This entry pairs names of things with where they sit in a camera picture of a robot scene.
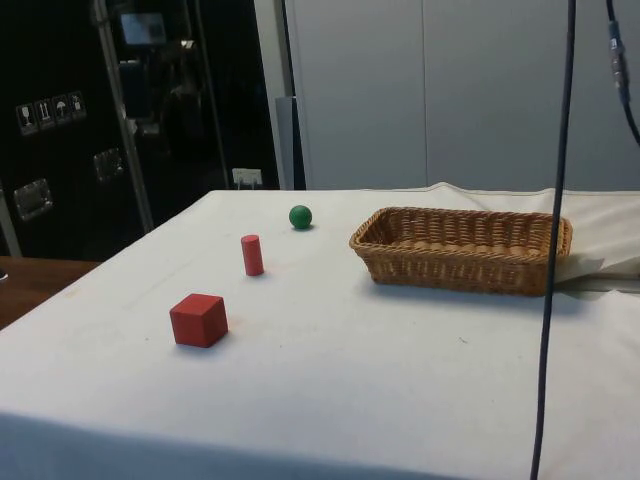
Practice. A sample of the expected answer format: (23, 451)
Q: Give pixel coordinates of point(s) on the red cube block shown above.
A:
(195, 322)

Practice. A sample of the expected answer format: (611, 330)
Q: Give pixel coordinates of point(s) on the red cylinder block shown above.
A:
(252, 257)

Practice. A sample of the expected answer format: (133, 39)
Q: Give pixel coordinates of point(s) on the wicker basket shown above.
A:
(450, 270)

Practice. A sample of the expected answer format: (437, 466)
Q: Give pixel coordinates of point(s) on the green ball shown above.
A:
(300, 217)

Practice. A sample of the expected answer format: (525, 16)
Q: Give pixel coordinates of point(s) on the pale locker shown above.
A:
(360, 100)

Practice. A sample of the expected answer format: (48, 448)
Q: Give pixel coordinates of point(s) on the black cabinet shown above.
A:
(60, 75)

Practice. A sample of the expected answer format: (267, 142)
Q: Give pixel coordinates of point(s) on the white wall socket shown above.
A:
(246, 176)

